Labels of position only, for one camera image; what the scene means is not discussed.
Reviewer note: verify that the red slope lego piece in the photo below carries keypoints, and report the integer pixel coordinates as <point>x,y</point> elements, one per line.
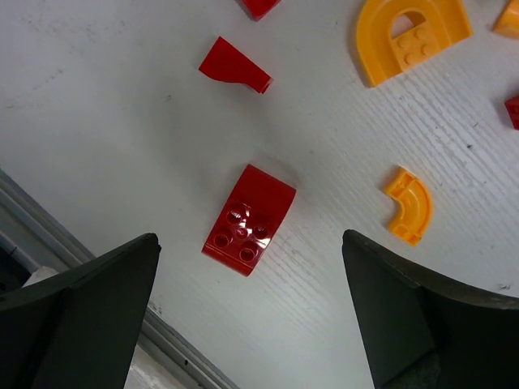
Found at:
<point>225,63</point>

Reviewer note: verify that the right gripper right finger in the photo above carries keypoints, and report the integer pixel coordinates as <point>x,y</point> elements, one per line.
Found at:
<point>421,329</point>

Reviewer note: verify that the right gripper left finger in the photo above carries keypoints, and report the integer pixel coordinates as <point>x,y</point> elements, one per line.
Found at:
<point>79,329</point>

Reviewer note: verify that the red round lego piece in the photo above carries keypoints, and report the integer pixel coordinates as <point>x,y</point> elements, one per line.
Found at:
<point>259,8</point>

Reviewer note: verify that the orange arch lego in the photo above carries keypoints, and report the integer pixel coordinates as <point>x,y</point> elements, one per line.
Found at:
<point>414,207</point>

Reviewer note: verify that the orange curved lego piece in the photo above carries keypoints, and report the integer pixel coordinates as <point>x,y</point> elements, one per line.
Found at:
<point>393,36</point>

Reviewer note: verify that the red curved lego brick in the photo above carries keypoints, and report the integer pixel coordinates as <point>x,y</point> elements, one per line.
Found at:
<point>249,220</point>

